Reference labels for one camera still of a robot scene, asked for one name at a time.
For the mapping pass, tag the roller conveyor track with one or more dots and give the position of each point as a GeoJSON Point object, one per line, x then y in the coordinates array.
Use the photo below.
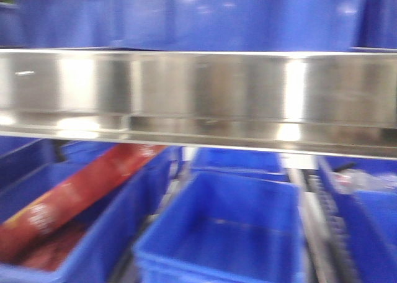
{"type": "Point", "coordinates": [326, 258]}

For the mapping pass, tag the blue lower left bin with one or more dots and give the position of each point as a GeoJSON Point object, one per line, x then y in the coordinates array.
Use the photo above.
{"type": "Point", "coordinates": [107, 227]}

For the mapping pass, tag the ribbed blue upper crate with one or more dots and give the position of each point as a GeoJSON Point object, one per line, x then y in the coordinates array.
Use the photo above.
{"type": "Point", "coordinates": [378, 24]}

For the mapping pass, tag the stainless steel shelf rail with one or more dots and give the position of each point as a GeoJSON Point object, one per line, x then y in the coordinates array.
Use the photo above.
{"type": "Point", "coordinates": [296, 102]}

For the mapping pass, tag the large blue upper bin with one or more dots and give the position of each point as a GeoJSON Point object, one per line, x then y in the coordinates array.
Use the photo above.
{"type": "Point", "coordinates": [237, 25]}

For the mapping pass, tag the red package in bin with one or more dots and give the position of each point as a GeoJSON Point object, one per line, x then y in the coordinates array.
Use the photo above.
{"type": "Point", "coordinates": [52, 209]}

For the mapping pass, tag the blue lower centre bin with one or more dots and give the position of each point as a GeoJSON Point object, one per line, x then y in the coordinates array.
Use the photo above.
{"type": "Point", "coordinates": [225, 228]}

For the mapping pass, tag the blue lower right bin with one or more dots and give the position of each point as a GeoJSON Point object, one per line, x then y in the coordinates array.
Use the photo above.
{"type": "Point", "coordinates": [358, 196]}

